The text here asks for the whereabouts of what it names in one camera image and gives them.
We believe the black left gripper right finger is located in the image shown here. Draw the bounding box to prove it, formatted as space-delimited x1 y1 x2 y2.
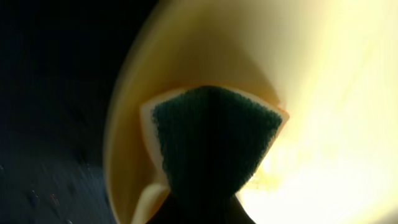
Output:
228 195 256 224

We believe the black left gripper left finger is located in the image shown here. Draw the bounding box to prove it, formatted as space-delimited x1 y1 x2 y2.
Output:
147 194 180 224

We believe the green and yellow sponge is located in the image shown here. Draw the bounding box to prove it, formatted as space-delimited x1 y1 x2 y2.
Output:
130 85 290 224

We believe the yellow plate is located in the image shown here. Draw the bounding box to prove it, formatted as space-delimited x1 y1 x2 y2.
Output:
104 1 397 223

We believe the black round tray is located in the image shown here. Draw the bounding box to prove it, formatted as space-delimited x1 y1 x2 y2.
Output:
1 0 156 223

